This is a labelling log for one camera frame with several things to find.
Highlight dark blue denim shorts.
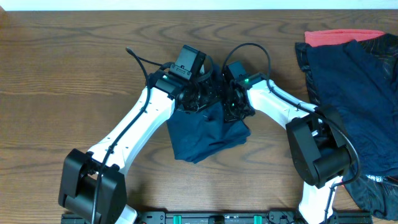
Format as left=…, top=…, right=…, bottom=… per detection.
left=167, top=102, right=251, bottom=164

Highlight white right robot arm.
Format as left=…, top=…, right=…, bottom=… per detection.
left=224, top=73, right=358, bottom=223

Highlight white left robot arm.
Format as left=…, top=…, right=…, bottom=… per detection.
left=58, top=68, right=220, bottom=223

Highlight red garment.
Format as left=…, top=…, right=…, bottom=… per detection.
left=304, top=29, right=385, bottom=47

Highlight navy blue garment in pile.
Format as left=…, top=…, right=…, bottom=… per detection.
left=307, top=41, right=397, bottom=176

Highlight black patterned garment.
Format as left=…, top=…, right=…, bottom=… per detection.
left=295, top=34, right=397, bottom=220

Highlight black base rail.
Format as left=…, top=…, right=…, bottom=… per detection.
left=60, top=210, right=374, bottom=224

